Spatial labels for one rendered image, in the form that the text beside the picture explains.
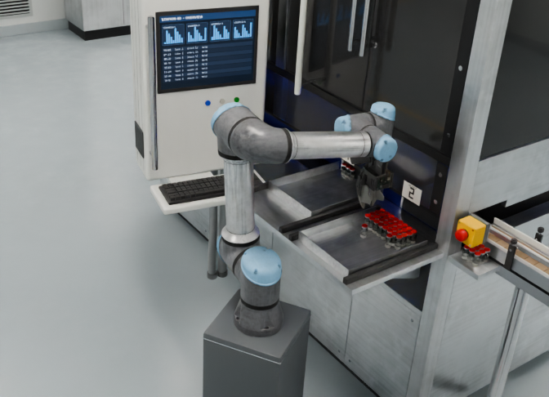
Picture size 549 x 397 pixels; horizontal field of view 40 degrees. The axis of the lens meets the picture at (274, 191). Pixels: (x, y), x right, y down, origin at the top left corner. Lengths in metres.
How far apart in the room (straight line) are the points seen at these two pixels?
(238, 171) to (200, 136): 0.90
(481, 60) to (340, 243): 0.75
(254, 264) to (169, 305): 1.54
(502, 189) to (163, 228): 2.17
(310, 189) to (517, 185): 0.74
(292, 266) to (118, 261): 1.05
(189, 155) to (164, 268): 1.03
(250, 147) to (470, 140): 0.73
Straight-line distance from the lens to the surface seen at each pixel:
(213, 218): 3.31
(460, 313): 2.80
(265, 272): 2.12
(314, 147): 2.02
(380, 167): 2.34
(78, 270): 3.91
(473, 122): 2.32
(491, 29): 2.23
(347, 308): 3.07
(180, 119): 2.92
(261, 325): 2.21
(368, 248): 2.50
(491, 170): 2.50
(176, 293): 3.71
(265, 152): 1.95
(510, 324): 2.67
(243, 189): 2.13
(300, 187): 2.82
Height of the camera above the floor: 2.23
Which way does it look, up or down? 29 degrees down
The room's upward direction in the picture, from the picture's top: 3 degrees clockwise
